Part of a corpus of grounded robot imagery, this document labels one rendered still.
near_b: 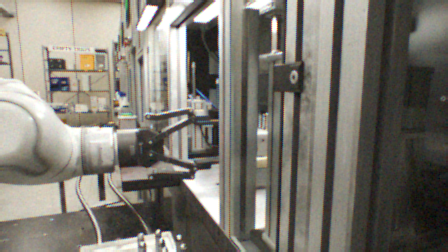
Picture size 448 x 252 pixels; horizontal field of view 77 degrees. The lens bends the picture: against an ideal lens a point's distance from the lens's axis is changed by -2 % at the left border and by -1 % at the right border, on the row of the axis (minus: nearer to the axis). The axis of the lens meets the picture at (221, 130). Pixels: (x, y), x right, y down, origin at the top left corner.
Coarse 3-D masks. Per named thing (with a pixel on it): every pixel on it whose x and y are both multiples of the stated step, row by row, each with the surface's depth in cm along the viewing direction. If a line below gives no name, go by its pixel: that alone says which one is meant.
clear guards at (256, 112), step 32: (192, 0) 53; (256, 0) 31; (160, 32) 88; (256, 32) 31; (160, 64) 91; (256, 64) 31; (160, 96) 94; (256, 96) 32; (160, 128) 98; (256, 128) 32; (256, 160) 33; (256, 192) 33; (256, 224) 34
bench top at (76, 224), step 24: (48, 216) 100; (72, 216) 100; (96, 216) 100; (120, 216) 100; (144, 216) 100; (0, 240) 84; (24, 240) 84; (48, 240) 84; (72, 240) 84; (96, 240) 84
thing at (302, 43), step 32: (288, 0) 25; (320, 0) 22; (288, 32) 26; (192, 64) 100; (192, 96) 109; (288, 96) 26; (192, 128) 90; (288, 128) 26; (288, 160) 27; (160, 192) 127; (288, 192) 27; (192, 224) 131; (288, 224) 27
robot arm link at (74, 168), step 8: (72, 128) 52; (80, 128) 53; (72, 136) 49; (80, 136) 51; (72, 144) 47; (80, 144) 50; (72, 152) 47; (80, 152) 50; (72, 160) 47; (80, 160) 50; (64, 168) 45; (72, 168) 49; (80, 168) 50; (56, 176) 46; (64, 176) 48; (72, 176) 51; (32, 184) 48; (40, 184) 49
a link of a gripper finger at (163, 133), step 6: (186, 120) 59; (192, 120) 59; (168, 126) 60; (174, 126) 58; (180, 126) 59; (162, 132) 57; (168, 132) 58; (150, 138) 56; (156, 138) 57; (162, 138) 57; (150, 144) 56
